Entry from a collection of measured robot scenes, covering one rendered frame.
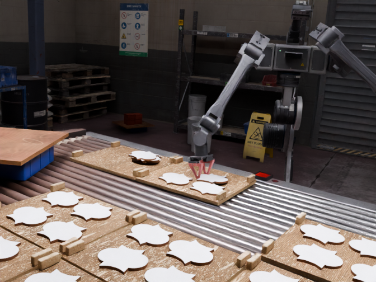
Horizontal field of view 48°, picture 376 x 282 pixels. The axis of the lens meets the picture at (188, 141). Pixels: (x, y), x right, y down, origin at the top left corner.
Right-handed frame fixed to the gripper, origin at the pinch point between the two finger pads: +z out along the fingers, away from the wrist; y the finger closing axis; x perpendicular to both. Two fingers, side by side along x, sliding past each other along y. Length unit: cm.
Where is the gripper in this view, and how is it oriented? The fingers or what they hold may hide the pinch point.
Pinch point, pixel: (202, 175)
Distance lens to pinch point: 188.1
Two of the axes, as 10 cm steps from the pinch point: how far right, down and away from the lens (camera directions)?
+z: 0.6, 9.9, 1.0
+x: -8.4, -0.1, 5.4
